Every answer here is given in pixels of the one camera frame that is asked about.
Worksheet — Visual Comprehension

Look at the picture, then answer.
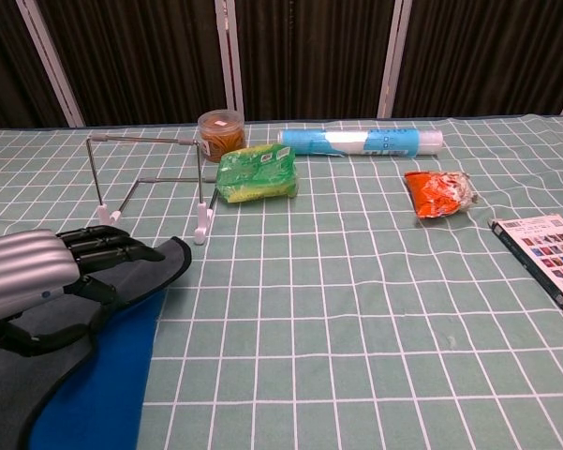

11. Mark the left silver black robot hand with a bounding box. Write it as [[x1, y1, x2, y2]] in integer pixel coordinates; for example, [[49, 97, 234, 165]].
[[0, 224, 168, 358]]

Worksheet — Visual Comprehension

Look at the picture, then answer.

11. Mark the dark grey cloth mat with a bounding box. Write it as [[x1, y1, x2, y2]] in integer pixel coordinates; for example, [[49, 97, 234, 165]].
[[0, 236, 192, 450]]

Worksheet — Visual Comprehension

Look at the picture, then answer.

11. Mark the dark pleated partition panel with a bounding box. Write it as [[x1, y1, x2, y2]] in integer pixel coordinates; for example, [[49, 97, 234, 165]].
[[0, 0, 71, 133], [36, 0, 235, 128], [393, 0, 563, 118], [233, 0, 395, 122]]

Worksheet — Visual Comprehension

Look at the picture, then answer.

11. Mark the clear jar of rubber bands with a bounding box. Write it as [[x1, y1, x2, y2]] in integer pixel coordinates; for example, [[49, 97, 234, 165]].
[[197, 108, 248, 164]]

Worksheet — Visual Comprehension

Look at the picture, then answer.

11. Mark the green sponge pack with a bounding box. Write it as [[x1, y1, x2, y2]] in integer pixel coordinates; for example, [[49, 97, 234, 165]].
[[215, 143, 299, 205]]

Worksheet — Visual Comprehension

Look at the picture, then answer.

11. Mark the green checked tablecloth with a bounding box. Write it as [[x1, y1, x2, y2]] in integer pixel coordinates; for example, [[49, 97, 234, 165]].
[[0, 113, 563, 450]]

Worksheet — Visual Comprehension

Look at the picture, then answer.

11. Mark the plastic bag roll blue label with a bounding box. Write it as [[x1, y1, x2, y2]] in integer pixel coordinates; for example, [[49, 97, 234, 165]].
[[276, 125, 445, 159]]

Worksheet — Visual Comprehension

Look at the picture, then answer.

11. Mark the orange snack packet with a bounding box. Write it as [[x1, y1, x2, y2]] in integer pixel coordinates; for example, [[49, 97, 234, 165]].
[[404, 170, 479, 220]]

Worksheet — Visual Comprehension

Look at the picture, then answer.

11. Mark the metal wire rack stand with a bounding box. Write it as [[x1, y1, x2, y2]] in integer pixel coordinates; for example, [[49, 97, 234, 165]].
[[86, 133, 219, 247]]

